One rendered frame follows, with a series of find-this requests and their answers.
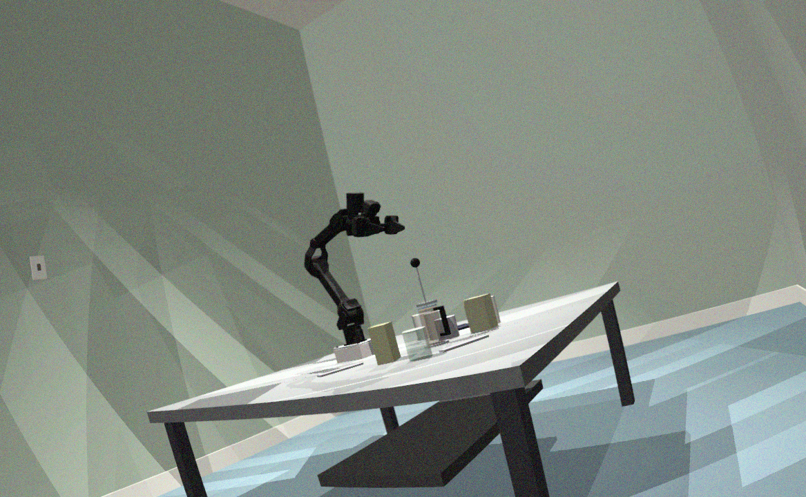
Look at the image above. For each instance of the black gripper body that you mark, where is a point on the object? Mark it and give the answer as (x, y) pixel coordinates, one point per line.
(356, 224)

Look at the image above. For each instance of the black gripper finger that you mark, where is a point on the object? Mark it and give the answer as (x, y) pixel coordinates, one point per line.
(368, 228)
(395, 227)

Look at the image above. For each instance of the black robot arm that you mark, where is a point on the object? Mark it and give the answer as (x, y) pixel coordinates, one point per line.
(348, 310)

